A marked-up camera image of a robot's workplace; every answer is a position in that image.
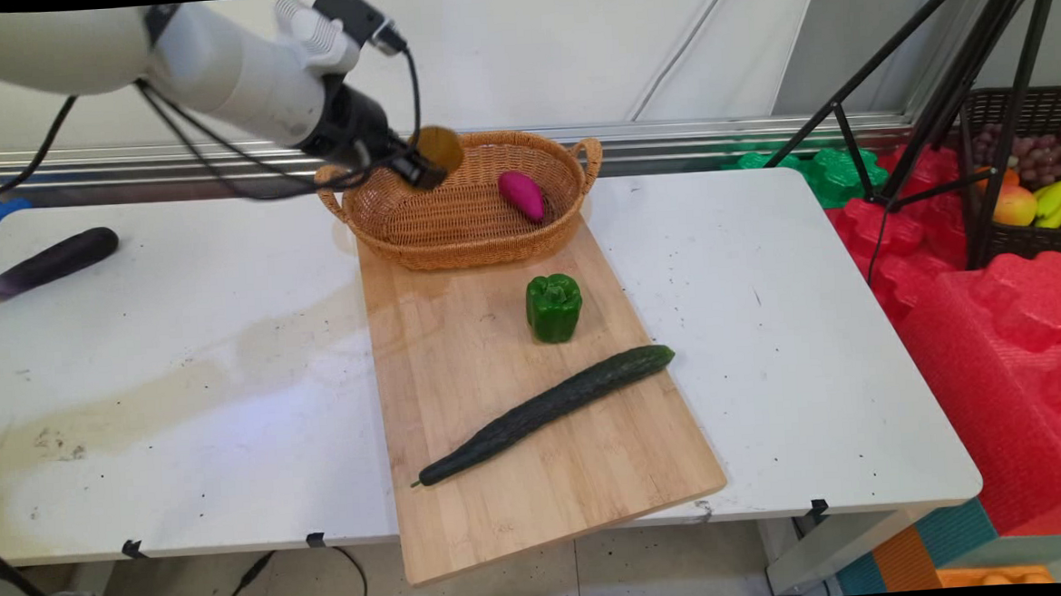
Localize black floor cable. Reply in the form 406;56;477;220
212;542;369;596

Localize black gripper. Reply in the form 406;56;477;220
292;73;450;199

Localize black plastic crate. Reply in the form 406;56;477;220
954;84;1061;269

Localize woven wicker basket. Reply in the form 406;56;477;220
312;126;609;278

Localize teal and orange floor mat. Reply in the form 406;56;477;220
832;496;1002;596

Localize aluminium wall rail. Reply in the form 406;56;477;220
0;103;919;201

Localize wooden cutting board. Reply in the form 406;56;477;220
355;207;733;590

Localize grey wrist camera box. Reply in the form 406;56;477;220
310;0;410;61

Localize long dark green cucumber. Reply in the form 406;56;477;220
404;343;683;490

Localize small orange fruit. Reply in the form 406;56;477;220
976;163;1022;194

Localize purple sweet potato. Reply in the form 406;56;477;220
498;169;548;224

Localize yellow-green banana bunch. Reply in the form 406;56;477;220
1031;177;1061;231

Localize green foam mat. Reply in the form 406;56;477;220
721;143;891;214

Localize brown potato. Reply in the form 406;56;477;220
414;124;467;178

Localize orange tray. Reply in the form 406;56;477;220
935;563;1055;591

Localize white vented camera mount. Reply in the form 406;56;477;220
274;0;364;76

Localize white table leg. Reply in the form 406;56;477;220
760;505;941;596

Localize green bell pepper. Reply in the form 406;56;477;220
524;271;587;346

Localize black tripod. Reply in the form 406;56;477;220
755;0;1061;282

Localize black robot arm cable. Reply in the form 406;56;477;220
0;45;426;216

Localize red foam mats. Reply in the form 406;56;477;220
821;136;1061;548

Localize dark purple eggplant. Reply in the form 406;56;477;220
0;226;122;304

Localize yellow-red mango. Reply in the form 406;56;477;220
990;183;1040;230

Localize purple grape bunch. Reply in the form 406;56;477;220
971;121;1061;194

